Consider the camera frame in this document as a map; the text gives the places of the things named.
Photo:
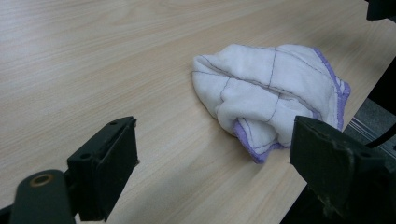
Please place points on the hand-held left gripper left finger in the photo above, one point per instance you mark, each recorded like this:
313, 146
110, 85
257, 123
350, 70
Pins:
106, 168

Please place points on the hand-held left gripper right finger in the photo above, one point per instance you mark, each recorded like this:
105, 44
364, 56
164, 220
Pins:
330, 161

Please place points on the white towel with purple edge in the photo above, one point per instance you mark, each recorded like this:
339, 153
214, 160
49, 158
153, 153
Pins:
264, 90

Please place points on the aluminium floor rail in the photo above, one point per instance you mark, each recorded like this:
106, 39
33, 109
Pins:
372, 132

